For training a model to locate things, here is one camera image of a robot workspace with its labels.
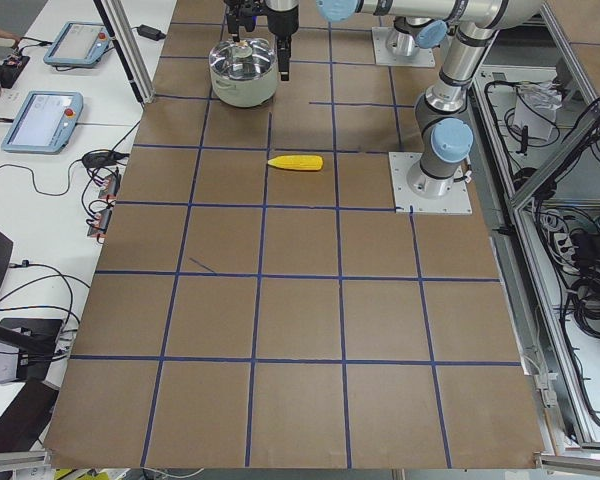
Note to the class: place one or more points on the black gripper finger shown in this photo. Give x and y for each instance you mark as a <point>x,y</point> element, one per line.
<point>284,59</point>

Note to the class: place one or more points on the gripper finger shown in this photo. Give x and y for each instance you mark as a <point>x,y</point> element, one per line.
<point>234,26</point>

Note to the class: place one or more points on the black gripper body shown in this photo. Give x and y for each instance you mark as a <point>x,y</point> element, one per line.
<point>233,23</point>
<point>282,22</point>

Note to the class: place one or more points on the glass pot lid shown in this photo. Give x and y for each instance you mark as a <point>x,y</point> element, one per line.
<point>247,59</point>

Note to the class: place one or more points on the yellow corn cob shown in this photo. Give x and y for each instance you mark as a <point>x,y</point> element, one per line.
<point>297,162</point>

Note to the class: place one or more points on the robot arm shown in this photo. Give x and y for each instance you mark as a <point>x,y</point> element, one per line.
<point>428,33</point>
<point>447,141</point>

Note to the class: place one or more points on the pale green cooking pot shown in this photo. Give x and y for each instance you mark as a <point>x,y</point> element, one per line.
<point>245,94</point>

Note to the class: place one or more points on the black power adapter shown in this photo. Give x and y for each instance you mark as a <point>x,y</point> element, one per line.
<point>151,33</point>

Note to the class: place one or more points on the upper teach pendant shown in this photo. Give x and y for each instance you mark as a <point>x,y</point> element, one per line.
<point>78,44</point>

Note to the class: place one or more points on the teach pendant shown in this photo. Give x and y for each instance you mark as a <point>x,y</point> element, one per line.
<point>45,122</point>
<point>78,44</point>

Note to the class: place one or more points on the lower teach pendant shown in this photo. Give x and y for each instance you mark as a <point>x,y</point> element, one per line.
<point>45,122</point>

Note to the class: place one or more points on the brown paper table mat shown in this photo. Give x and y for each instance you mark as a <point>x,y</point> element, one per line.
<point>246,316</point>

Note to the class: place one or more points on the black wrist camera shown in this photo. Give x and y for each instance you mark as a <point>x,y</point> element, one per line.
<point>251,10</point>

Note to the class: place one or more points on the aluminium frame post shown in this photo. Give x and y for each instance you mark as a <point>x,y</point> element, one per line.
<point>116,23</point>

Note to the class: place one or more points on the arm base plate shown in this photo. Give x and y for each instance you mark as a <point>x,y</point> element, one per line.
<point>394,48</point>
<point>415,192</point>

